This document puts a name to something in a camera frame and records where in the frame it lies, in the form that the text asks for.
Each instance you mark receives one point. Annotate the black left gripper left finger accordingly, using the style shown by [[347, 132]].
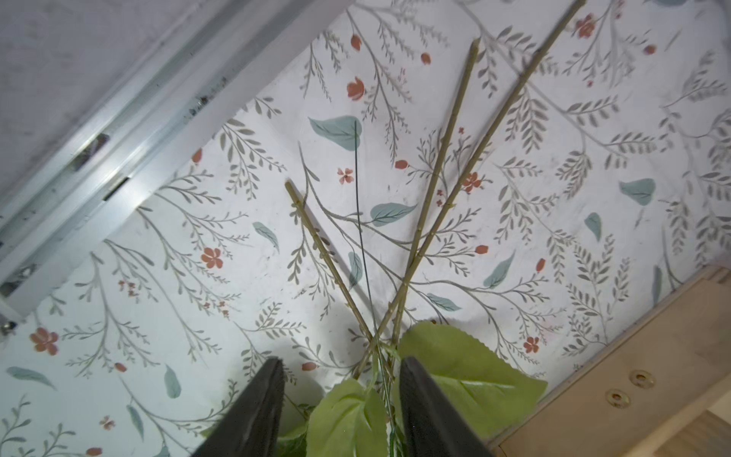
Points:
[[251, 426]]

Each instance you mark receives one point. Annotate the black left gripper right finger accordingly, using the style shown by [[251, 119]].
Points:
[[432, 426]]

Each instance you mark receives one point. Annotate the light blue carnation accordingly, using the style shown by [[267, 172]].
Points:
[[361, 228]]

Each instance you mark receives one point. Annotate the wooden clothes rack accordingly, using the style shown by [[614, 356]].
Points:
[[644, 387]]

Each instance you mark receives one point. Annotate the red artificial flower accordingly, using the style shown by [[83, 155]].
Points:
[[423, 237]]

